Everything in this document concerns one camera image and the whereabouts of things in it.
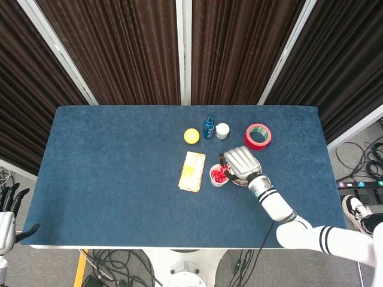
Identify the blue table cloth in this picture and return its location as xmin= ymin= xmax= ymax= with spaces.
xmin=19 ymin=104 xmax=352 ymax=248

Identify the white and black sneaker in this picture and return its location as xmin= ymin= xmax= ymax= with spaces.
xmin=342 ymin=194 xmax=375 ymax=237

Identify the small white jar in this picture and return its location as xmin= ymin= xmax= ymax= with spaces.
xmin=215 ymin=123 xmax=230 ymax=139

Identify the red candies heap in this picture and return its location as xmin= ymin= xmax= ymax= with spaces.
xmin=211 ymin=167 xmax=228 ymax=183

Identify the yellow ball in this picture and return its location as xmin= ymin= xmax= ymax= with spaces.
xmin=183 ymin=127 xmax=200 ymax=145

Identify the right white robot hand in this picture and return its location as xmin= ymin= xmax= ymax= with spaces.
xmin=218 ymin=146 xmax=261 ymax=181

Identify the brown pleated curtain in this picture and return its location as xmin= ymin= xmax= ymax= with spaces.
xmin=35 ymin=0 xmax=182 ymax=105
xmin=0 ymin=0 xmax=90 ymax=176
xmin=265 ymin=0 xmax=383 ymax=144
xmin=190 ymin=0 xmax=306 ymax=105

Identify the white table frame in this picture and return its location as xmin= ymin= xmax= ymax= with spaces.
xmin=29 ymin=244 xmax=285 ymax=251

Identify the blue spray bottle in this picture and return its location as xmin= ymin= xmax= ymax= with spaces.
xmin=202 ymin=114 xmax=215 ymax=140

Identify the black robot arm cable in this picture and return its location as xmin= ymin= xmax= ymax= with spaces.
xmin=254 ymin=220 xmax=275 ymax=287

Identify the black trouser leg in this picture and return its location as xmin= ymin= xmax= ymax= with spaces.
xmin=363 ymin=213 xmax=383 ymax=237

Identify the black floor box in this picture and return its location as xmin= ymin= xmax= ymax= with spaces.
xmin=354 ymin=188 xmax=383 ymax=206

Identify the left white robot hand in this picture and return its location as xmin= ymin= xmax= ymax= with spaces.
xmin=0 ymin=182 xmax=41 ymax=255

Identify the silver metal plate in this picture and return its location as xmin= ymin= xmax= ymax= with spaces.
xmin=229 ymin=161 xmax=263 ymax=188

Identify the red tape roll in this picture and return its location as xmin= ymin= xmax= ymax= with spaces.
xmin=244 ymin=123 xmax=272 ymax=151

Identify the grey cable bundle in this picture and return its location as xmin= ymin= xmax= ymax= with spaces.
xmin=0 ymin=166 xmax=14 ymax=192

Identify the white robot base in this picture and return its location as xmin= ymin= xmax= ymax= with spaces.
xmin=143 ymin=248 xmax=228 ymax=287

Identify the white paper cup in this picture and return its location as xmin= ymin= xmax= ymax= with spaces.
xmin=209 ymin=164 xmax=232 ymax=188

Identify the black power strip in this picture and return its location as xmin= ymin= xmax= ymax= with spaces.
xmin=336 ymin=179 xmax=383 ymax=190

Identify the yellow bar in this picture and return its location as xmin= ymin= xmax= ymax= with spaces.
xmin=73 ymin=249 xmax=89 ymax=287

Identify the black cable bundle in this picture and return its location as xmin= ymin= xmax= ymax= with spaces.
xmin=335 ymin=119 xmax=383 ymax=183
xmin=229 ymin=249 xmax=255 ymax=287
xmin=85 ymin=249 xmax=164 ymax=287

